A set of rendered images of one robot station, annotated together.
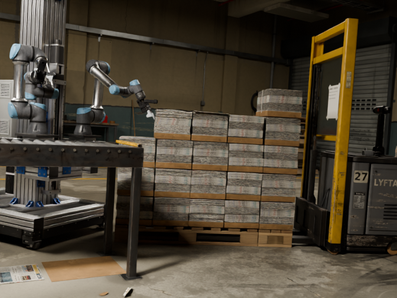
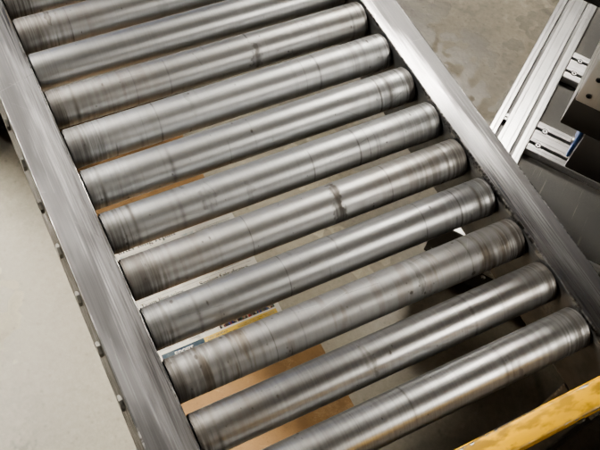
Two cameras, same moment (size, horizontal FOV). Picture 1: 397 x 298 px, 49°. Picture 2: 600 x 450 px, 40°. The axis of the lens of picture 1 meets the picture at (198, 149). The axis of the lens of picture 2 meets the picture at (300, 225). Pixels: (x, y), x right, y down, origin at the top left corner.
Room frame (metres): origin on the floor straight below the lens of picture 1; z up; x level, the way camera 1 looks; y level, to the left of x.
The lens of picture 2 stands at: (2.61, 0.24, 1.62)
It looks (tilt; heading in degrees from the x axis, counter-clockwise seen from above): 58 degrees down; 82
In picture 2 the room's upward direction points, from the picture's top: 12 degrees clockwise
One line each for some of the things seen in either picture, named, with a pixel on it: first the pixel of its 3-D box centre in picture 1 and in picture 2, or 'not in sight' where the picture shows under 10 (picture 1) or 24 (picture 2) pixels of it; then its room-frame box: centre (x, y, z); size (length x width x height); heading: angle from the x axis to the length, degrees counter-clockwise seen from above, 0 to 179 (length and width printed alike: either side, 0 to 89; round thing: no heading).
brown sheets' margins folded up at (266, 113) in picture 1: (273, 168); not in sight; (3.70, -0.65, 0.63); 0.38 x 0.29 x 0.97; 7
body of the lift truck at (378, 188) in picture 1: (360, 198); not in sight; (3.80, -1.45, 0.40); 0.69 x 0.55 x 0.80; 7
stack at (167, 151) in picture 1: (188, 189); not in sight; (3.62, 0.07, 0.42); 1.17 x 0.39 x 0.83; 97
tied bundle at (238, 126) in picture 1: (241, 129); not in sight; (3.67, -0.35, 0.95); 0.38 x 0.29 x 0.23; 5
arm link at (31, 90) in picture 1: (33, 91); not in sight; (2.98, 1.15, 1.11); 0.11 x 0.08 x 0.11; 127
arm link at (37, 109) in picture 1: (37, 111); not in sight; (3.25, 1.22, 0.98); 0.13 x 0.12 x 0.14; 127
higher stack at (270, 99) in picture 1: (273, 166); not in sight; (3.70, -0.65, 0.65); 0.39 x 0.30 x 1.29; 7
